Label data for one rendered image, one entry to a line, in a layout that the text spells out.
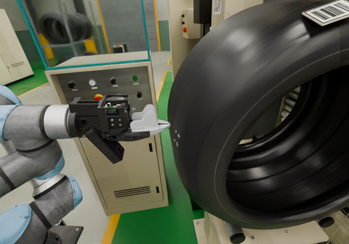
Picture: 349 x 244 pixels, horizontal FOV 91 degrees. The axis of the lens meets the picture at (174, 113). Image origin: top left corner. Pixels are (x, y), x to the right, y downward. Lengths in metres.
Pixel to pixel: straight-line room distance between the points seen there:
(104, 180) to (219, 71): 1.31
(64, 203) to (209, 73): 0.69
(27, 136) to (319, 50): 0.53
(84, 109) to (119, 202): 1.33
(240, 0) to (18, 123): 0.66
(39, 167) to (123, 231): 1.29
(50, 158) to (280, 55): 0.51
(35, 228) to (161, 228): 1.05
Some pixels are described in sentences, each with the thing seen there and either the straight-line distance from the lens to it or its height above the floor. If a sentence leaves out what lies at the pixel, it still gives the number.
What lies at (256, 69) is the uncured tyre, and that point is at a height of 1.39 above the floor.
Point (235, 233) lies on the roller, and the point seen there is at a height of 0.92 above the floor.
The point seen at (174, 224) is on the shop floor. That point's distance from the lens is 1.68.
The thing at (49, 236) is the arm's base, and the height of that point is 0.79.
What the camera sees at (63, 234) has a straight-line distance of 0.98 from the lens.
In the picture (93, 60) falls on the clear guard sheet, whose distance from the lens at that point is 1.05.
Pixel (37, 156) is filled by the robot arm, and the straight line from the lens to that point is 0.50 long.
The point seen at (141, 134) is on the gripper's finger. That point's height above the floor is 1.25.
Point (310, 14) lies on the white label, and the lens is 0.34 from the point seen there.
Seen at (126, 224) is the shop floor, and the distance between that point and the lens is 1.75.
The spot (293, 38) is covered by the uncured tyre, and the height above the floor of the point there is 1.43.
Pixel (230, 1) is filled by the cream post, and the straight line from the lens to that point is 0.66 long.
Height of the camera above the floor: 1.47
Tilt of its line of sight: 29 degrees down
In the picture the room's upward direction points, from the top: 4 degrees counter-clockwise
